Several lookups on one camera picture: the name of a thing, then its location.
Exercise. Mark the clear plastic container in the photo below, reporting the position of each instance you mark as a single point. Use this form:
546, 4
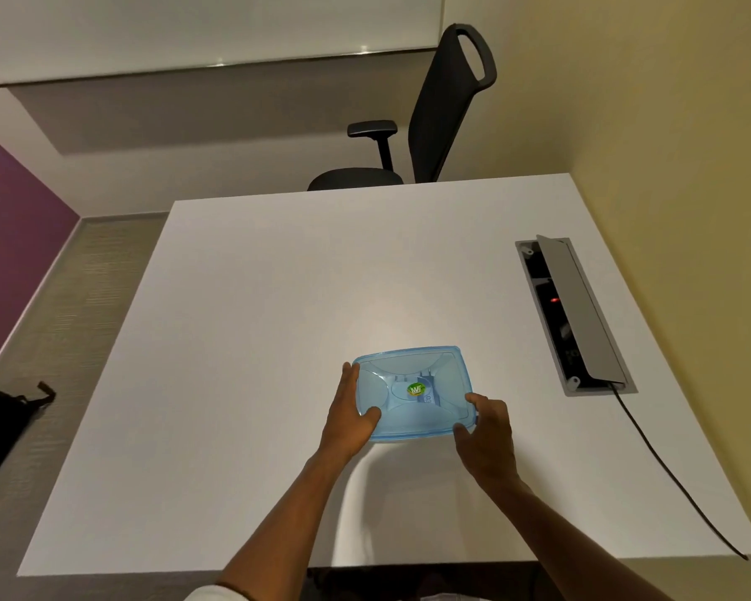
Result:
413, 439

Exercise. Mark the grey desk socket box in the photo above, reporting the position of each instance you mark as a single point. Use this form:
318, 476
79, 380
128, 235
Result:
582, 312

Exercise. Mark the white wall board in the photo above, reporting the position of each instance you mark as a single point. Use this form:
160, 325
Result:
194, 24

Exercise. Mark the black office chair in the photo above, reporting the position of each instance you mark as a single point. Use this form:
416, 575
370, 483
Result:
438, 118

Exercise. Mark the beige plaid shirt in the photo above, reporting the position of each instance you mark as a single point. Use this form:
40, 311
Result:
216, 594

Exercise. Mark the person's right forearm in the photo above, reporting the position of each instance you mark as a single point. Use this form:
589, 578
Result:
563, 544

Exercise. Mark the person's right hand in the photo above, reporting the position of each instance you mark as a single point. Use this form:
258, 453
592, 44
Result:
491, 447

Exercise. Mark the blue plastic lid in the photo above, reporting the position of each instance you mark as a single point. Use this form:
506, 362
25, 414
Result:
388, 381

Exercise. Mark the person's left hand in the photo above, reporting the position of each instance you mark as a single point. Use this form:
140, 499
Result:
344, 425

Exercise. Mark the black bag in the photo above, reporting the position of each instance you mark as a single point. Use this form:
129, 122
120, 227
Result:
0, 431

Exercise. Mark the person's left forearm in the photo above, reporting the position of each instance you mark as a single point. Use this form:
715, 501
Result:
281, 525

